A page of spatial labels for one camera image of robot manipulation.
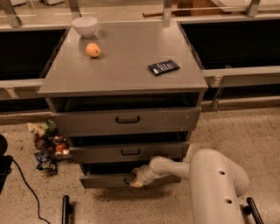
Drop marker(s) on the orange fruit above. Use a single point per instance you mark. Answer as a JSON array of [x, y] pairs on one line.
[[93, 50]]

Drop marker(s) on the black right base bar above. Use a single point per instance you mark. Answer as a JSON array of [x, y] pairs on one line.
[[251, 209]]

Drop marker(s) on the black base bar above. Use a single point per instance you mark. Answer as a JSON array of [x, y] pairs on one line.
[[66, 209], [251, 209]]

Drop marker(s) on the black left base bar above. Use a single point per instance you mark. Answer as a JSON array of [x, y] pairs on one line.
[[66, 209]]

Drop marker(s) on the white ceramic bowl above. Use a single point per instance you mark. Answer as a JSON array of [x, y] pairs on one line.
[[85, 26]]

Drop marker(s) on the grey drawer cabinet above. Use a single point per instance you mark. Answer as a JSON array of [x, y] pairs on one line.
[[119, 78]]

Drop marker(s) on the blue snack bag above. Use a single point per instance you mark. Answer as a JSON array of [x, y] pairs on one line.
[[46, 162]]

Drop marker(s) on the black device at left edge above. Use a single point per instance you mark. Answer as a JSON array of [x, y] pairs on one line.
[[5, 162]]

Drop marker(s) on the green chip bag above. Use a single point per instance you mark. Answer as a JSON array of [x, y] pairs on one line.
[[50, 127]]

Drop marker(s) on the grey drawer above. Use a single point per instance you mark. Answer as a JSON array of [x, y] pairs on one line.
[[128, 152], [103, 175], [124, 122]]

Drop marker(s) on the grey top drawer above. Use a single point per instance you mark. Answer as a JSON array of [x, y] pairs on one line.
[[124, 122]]

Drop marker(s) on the wooden stick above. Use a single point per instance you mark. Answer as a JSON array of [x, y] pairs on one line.
[[150, 14]]

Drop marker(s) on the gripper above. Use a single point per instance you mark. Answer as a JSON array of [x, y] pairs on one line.
[[142, 175]]

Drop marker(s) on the red soda can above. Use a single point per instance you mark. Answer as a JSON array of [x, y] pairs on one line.
[[59, 143]]

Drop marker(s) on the grey middle drawer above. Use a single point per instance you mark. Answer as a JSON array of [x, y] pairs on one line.
[[128, 152]]

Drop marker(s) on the yellow brown snack bag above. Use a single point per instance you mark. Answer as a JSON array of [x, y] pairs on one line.
[[38, 136]]

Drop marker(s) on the grey bottom drawer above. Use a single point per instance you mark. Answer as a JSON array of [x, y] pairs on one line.
[[103, 175]]

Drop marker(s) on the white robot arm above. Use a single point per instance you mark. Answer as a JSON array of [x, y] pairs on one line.
[[215, 181]]

